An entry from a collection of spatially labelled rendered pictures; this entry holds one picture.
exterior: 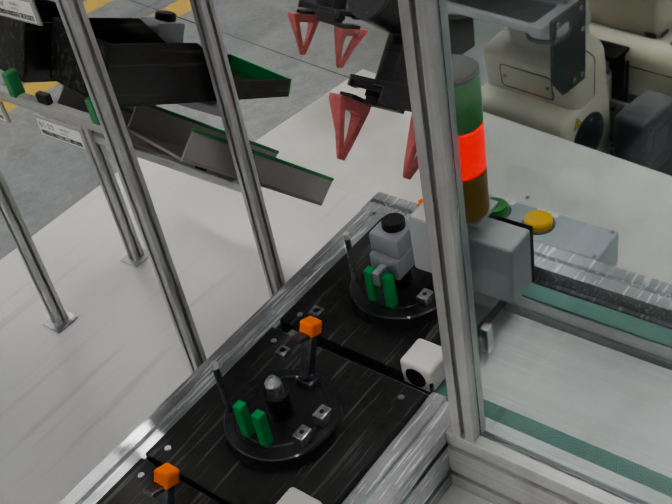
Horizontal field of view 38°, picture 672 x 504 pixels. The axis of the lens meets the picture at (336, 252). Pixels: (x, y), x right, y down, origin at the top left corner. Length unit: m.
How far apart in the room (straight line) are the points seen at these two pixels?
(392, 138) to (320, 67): 2.08
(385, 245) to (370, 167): 0.53
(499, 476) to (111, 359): 0.63
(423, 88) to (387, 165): 0.89
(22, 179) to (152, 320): 2.21
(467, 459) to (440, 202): 0.38
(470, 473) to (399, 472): 0.10
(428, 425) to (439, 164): 0.40
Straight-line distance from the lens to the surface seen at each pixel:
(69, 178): 3.61
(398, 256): 1.22
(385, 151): 1.77
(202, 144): 1.27
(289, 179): 1.39
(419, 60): 0.84
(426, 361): 1.19
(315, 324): 1.14
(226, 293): 1.54
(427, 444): 1.15
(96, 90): 1.08
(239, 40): 4.19
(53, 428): 1.44
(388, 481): 1.12
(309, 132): 1.87
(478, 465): 1.17
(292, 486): 1.12
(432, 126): 0.86
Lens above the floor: 1.85
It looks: 39 degrees down
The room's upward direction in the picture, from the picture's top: 12 degrees counter-clockwise
